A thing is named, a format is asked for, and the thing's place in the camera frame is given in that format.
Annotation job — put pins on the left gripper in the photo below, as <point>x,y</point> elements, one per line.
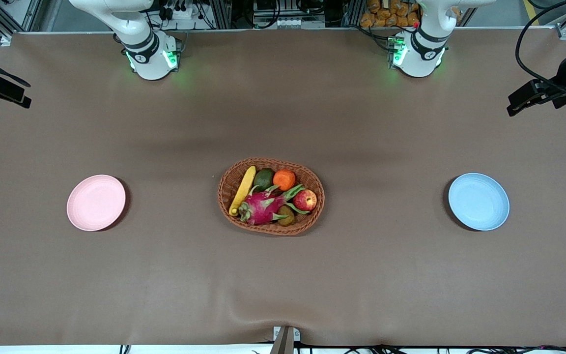
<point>565,73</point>

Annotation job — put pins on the red apple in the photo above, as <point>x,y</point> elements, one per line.
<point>305,200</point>

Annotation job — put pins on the yellow banana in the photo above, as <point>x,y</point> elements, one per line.
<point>243,189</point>

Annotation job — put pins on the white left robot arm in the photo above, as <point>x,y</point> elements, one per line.
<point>418,59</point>

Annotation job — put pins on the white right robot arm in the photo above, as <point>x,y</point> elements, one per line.
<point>145,59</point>

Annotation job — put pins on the blue plate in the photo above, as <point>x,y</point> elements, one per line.
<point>478,201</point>

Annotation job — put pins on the pink plate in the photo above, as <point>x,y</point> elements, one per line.
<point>95,202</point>

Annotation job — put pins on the bag of orange snacks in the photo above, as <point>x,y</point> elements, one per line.
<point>386,14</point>

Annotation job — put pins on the white power strip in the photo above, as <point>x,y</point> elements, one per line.
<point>184,12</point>

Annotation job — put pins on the woven wicker basket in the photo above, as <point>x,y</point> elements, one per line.
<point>229,206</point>

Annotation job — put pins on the orange fruit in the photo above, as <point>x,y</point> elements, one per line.
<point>284,179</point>

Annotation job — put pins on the grey electronics box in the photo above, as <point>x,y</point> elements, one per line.
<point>288,17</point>

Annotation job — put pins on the green avocado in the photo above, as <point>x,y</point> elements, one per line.
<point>263,179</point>

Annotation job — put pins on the brown kiwi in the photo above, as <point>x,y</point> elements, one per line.
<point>286,217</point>

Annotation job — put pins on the pink dragon fruit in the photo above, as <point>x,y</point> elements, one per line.
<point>263,209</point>

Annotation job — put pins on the metal mount bracket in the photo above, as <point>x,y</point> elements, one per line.
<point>284,339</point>

